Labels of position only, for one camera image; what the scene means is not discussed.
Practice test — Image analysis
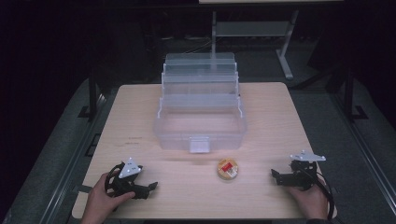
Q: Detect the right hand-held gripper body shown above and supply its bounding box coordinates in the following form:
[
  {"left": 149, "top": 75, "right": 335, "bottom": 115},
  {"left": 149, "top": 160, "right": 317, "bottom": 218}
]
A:
[{"left": 276, "top": 149, "right": 327, "bottom": 191}]

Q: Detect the person's left hand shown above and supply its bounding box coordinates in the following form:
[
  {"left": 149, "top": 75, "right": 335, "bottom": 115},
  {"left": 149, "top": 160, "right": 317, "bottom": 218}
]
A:
[{"left": 80, "top": 172, "right": 136, "bottom": 224}]

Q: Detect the clear plastic tiered storage box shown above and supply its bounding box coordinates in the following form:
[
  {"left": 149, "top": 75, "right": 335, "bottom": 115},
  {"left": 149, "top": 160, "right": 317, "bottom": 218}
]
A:
[{"left": 152, "top": 51, "right": 248, "bottom": 154}]

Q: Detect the round yellow tin red label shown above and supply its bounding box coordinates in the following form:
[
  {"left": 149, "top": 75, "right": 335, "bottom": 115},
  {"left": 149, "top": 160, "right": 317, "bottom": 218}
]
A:
[{"left": 217, "top": 158, "right": 239, "bottom": 182}]

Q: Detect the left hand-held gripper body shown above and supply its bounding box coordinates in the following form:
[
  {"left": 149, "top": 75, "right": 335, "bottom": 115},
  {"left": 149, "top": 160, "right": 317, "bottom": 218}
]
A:
[{"left": 104, "top": 157, "right": 150, "bottom": 201}]

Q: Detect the black cable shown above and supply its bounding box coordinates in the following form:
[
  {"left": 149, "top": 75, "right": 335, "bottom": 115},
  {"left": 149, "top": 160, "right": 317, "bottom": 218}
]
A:
[{"left": 300, "top": 161, "right": 336, "bottom": 222}]

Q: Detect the grey metal table stand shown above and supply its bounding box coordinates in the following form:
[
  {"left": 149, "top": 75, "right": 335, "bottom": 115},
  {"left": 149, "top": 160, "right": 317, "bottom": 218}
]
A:
[{"left": 210, "top": 9, "right": 300, "bottom": 80}]

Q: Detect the black metal stand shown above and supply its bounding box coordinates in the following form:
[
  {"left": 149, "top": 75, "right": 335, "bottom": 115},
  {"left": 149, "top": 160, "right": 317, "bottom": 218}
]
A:
[
  {"left": 78, "top": 66, "right": 108, "bottom": 122},
  {"left": 326, "top": 62, "right": 369, "bottom": 121}
]

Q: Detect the person's right hand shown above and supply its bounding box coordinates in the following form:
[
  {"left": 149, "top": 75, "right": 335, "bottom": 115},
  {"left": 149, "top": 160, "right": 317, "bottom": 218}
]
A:
[{"left": 287, "top": 176, "right": 332, "bottom": 221}]

